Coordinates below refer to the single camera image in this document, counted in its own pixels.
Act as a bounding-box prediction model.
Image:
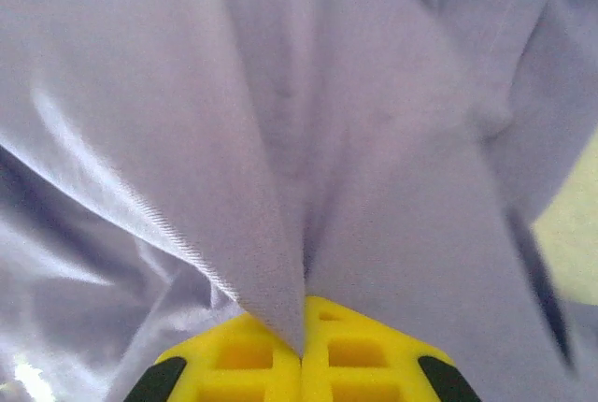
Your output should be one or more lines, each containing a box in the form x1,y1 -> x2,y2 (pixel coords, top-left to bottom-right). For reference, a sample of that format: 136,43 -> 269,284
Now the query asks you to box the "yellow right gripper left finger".
122,312 -> 304,402

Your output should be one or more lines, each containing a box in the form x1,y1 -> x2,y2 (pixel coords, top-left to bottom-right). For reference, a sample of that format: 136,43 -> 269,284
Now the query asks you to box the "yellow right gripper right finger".
301,294 -> 483,402

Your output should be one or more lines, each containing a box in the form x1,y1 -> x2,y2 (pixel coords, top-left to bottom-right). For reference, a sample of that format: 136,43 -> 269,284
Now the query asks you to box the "purple t-shirt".
0,0 -> 598,402

